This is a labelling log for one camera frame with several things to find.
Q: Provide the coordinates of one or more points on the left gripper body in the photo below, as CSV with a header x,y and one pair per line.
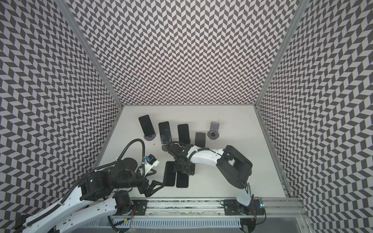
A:
x,y
142,188

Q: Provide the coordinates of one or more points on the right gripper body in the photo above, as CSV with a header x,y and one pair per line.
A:
x,y
183,166

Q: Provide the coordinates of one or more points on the phone with teal case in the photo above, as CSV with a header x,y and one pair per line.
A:
x,y
182,180

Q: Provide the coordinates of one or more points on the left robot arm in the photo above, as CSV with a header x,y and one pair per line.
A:
x,y
103,193

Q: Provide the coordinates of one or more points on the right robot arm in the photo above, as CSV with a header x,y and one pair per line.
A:
x,y
232,164

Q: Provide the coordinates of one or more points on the black rectangular phone stand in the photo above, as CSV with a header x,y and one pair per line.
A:
x,y
200,139

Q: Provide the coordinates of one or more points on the far left grey stand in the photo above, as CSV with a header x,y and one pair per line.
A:
x,y
150,138

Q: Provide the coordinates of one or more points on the grey stand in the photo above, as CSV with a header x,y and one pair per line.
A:
x,y
213,132
150,138

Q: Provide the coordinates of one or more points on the rightmost grey stand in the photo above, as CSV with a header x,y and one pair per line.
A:
x,y
213,132

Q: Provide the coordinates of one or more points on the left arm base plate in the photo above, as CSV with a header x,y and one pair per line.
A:
x,y
137,207

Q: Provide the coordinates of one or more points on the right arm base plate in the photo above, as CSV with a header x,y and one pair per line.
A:
x,y
233,208

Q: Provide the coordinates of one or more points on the aluminium mounting rail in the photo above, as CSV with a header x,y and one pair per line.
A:
x,y
211,207

